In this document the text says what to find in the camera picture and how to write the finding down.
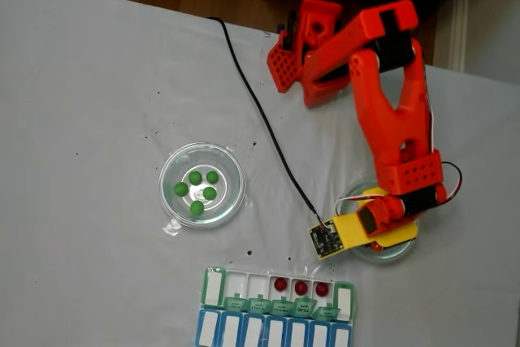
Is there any white door trim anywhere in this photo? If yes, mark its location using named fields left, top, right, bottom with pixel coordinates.
left=448, top=0, right=475, bottom=74

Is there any green weekly pill organizer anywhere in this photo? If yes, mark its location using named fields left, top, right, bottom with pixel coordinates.
left=201, top=267, right=356, bottom=322

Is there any black camera circuit board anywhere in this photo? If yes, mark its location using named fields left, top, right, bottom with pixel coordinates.
left=309, top=220, right=345, bottom=259

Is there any clear glass bowl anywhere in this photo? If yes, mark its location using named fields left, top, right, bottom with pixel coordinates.
left=339, top=178, right=420, bottom=266
left=158, top=141, right=248, bottom=230

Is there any orange perforated base bracket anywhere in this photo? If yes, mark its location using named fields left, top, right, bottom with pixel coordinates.
left=266, top=33, right=304, bottom=93

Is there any red white black servo wire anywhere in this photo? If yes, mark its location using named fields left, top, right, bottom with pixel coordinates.
left=421, top=78, right=439, bottom=153
left=440, top=161, right=464, bottom=206
left=335, top=195, right=382, bottom=218

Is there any blue weekly pill organizer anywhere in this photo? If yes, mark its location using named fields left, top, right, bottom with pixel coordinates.
left=196, top=309, right=353, bottom=347

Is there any black camera cable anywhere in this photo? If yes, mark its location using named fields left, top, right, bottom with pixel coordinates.
left=206, top=15, right=331, bottom=229

